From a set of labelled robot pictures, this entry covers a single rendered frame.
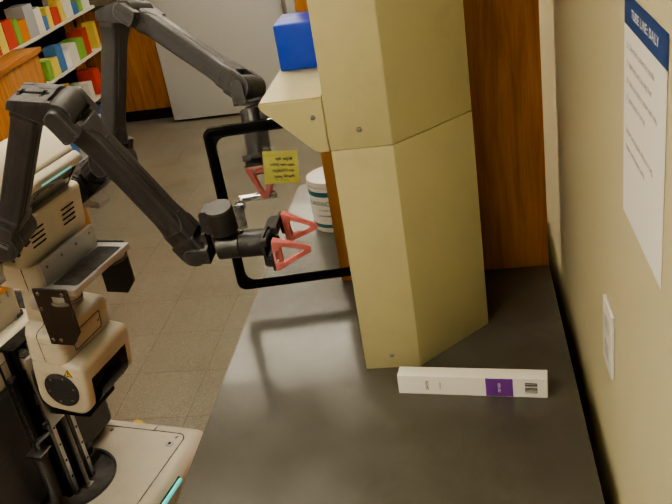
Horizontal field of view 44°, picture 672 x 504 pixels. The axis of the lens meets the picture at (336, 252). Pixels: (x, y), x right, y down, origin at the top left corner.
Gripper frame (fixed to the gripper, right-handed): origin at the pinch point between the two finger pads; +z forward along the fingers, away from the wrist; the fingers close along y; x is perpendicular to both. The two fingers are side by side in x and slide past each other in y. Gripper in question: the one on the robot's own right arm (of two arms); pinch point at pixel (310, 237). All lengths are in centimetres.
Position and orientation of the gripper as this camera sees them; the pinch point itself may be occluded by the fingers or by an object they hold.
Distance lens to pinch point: 169.5
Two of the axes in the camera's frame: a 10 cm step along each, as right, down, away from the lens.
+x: 1.7, 8.6, 4.7
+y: 1.1, -4.9, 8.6
